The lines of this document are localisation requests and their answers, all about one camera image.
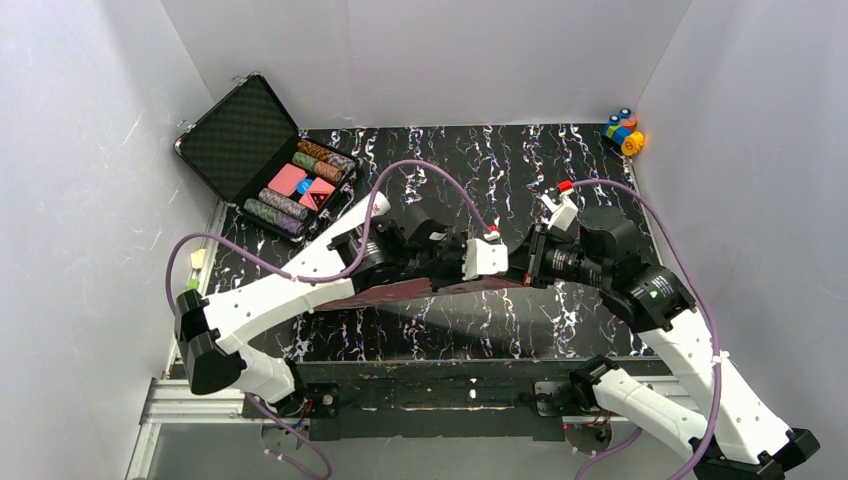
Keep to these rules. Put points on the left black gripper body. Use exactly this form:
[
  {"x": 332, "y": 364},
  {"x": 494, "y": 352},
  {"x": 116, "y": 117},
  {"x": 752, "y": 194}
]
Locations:
[{"x": 454, "y": 249}]

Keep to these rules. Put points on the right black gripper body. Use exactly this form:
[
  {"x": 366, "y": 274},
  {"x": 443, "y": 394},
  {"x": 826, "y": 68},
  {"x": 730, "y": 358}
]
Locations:
[{"x": 533, "y": 253}]

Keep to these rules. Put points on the pink racket bag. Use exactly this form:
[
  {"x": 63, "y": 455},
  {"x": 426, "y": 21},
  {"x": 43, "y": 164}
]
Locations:
[{"x": 416, "y": 289}]

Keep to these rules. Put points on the white shuttlecock tube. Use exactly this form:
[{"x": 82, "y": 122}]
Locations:
[{"x": 371, "y": 205}]

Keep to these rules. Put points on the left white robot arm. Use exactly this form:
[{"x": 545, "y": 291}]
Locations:
[{"x": 213, "y": 332}]

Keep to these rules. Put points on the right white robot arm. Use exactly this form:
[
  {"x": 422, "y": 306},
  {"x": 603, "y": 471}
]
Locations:
[{"x": 730, "y": 433}]

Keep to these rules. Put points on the pink card deck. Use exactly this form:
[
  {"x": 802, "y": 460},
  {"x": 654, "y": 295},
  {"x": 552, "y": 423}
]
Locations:
[
  {"x": 286, "y": 181},
  {"x": 318, "y": 195}
]

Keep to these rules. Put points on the colourful toy blocks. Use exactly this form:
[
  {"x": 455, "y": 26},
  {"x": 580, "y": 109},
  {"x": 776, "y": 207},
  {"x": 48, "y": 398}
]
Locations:
[{"x": 622, "y": 130}]

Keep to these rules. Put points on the brown striped chip stack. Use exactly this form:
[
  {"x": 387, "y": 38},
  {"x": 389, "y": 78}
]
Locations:
[{"x": 326, "y": 155}]

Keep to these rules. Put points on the green red chip stack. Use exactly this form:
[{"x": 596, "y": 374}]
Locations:
[{"x": 324, "y": 170}]

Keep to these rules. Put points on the blue dealer chip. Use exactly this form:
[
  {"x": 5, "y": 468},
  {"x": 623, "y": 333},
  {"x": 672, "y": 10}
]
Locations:
[{"x": 304, "y": 186}]

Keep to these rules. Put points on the purple patterned chip stack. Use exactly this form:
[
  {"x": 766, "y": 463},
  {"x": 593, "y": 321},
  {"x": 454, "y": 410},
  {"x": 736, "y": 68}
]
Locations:
[{"x": 283, "y": 204}]

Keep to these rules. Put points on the green purple chip stack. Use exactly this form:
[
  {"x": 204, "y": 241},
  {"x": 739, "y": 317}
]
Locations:
[{"x": 289, "y": 225}]

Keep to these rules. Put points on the black poker chip case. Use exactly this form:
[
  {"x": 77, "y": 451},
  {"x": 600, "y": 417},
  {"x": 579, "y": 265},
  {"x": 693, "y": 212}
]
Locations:
[{"x": 242, "y": 142}]

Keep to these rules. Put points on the beige clip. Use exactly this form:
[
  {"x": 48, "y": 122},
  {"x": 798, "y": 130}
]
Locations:
[{"x": 197, "y": 259}]

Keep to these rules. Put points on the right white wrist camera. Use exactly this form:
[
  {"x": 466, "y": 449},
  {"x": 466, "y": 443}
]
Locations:
[{"x": 563, "y": 211}]

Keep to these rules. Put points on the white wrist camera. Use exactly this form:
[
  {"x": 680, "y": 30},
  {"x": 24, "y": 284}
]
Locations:
[
  {"x": 563, "y": 211},
  {"x": 484, "y": 258}
]

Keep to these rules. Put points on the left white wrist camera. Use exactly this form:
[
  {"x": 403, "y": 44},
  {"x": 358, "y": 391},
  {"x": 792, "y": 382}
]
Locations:
[{"x": 484, "y": 258}]

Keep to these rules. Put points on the chrome case handle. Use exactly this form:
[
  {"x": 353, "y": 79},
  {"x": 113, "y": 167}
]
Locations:
[{"x": 343, "y": 198}]

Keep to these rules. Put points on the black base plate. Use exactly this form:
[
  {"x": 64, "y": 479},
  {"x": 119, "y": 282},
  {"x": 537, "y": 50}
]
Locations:
[{"x": 438, "y": 398}]

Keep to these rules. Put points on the aluminium rail frame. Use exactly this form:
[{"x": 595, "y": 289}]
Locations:
[{"x": 173, "y": 402}]

